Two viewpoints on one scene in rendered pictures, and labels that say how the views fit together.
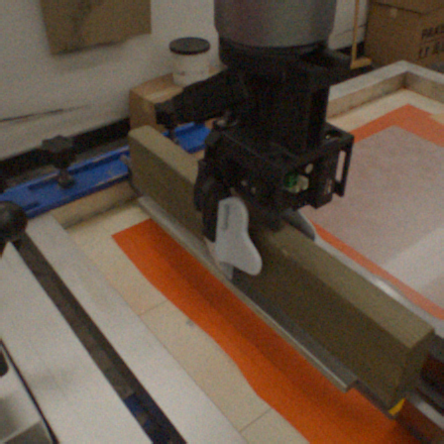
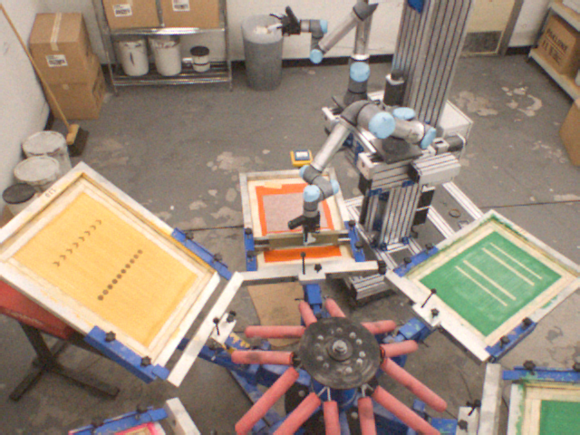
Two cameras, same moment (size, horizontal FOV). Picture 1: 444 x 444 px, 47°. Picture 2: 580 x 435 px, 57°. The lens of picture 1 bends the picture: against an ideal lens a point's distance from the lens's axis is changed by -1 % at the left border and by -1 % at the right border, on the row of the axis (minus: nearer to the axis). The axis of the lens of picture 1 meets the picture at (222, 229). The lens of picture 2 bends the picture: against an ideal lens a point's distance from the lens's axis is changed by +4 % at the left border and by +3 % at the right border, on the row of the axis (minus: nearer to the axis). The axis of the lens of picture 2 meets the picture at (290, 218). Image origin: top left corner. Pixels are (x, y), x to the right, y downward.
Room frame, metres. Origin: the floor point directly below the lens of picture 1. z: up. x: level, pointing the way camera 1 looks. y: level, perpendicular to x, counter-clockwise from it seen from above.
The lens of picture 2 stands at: (-0.46, 1.59, 2.99)
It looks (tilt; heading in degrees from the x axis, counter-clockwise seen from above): 44 degrees down; 299
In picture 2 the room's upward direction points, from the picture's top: 2 degrees clockwise
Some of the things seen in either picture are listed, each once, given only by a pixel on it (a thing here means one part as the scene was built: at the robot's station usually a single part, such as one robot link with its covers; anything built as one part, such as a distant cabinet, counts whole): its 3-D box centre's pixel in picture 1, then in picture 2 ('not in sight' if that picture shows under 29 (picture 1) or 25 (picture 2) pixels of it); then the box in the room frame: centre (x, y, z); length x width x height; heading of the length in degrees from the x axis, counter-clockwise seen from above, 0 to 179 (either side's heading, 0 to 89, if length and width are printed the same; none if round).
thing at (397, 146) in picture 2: not in sight; (397, 139); (0.18, -0.76, 1.31); 0.15 x 0.15 x 0.10
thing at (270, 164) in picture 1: (275, 125); (310, 221); (0.32, -0.04, 1.19); 0.09 x 0.08 x 0.12; 38
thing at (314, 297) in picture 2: not in sight; (313, 291); (0.16, 0.21, 1.02); 0.17 x 0.06 x 0.05; 128
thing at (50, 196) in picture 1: (124, 179); (249, 252); (0.58, 0.13, 0.97); 0.30 x 0.05 x 0.07; 128
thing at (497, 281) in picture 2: not in sight; (476, 279); (-0.48, -0.24, 1.05); 1.08 x 0.61 x 0.23; 68
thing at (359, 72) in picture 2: not in sight; (358, 76); (0.57, -1.06, 1.42); 0.13 x 0.12 x 0.14; 117
